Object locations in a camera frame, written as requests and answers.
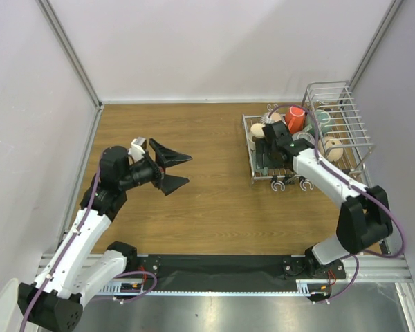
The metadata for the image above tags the white ribbed ceramic mug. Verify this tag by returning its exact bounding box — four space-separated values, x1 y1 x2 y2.
260 112 283 125

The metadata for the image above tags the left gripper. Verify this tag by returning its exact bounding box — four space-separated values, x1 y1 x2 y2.
119 140 192 195

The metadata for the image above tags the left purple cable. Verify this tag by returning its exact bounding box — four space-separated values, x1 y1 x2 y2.
19 162 158 332

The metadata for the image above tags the beige ceramic mug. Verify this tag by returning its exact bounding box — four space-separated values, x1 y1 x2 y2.
317 136 344 163

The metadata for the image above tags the small steel cup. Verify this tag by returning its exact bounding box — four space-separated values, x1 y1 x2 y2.
247 123 265 151

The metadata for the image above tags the metal wire dish rack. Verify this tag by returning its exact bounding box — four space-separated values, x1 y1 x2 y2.
242 81 375 191

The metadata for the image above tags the speckled teal ceramic mug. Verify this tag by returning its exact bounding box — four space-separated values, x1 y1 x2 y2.
303 110 333 136

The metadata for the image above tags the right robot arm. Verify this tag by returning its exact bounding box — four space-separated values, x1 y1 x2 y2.
255 121 393 278

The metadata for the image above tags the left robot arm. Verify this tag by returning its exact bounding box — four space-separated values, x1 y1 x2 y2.
17 137 192 331

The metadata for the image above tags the orange mug white inside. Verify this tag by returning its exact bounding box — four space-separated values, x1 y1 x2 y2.
285 106 306 134

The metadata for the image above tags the grey metallic cup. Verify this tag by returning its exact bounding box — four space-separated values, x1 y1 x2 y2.
293 131 315 145

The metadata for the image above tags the aluminium front rail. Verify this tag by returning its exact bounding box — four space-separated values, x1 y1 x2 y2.
37 253 414 297

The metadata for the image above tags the teal small cup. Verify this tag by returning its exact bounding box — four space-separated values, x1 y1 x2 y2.
253 145 269 176

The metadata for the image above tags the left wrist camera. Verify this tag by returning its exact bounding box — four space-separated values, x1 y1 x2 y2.
129 137 147 162

